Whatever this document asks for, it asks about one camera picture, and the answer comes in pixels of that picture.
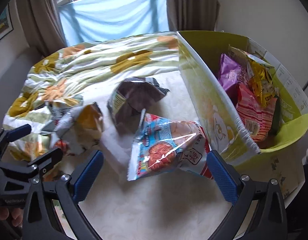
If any translucent white snack packet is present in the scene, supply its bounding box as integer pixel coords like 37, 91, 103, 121
99, 126, 134, 181

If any pink striped snack packet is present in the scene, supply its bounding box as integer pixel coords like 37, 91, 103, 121
236, 83, 277, 142

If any blue orange shrimp snack packet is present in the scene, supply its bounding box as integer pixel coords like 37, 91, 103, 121
127, 109, 212, 181

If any gold yellow snack packet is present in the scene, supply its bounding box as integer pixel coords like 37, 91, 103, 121
247, 53, 275, 108

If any person's left hand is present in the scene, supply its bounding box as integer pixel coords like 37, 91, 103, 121
0, 207, 24, 227

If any silver white snack packet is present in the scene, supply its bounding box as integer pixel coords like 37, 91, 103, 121
40, 98, 83, 135

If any silver orange snack packet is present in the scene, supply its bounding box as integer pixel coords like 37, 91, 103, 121
51, 102, 104, 155

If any grey headboard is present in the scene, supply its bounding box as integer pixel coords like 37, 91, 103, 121
0, 47, 42, 129

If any green cardboard box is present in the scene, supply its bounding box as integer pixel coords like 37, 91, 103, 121
176, 29, 308, 170

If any floral striped duvet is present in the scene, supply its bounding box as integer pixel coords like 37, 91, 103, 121
3, 32, 179, 161

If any dark brown snack packet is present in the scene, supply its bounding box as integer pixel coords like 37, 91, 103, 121
106, 77, 170, 134

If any framed houses picture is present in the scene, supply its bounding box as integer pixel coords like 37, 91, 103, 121
0, 4, 14, 40

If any left brown curtain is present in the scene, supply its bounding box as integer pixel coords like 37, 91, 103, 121
16, 0, 66, 56

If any brown curtain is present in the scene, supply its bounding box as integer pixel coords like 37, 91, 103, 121
16, 0, 66, 56
166, 0, 220, 31

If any purple snack packet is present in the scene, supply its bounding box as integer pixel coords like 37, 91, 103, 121
217, 54, 248, 105

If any light blue window cloth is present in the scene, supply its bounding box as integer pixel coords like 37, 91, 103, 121
59, 0, 169, 46

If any white orange pyramid snack packet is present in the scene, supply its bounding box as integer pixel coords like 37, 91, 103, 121
228, 45, 259, 62

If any right brown curtain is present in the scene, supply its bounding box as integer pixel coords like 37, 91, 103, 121
166, 0, 220, 31

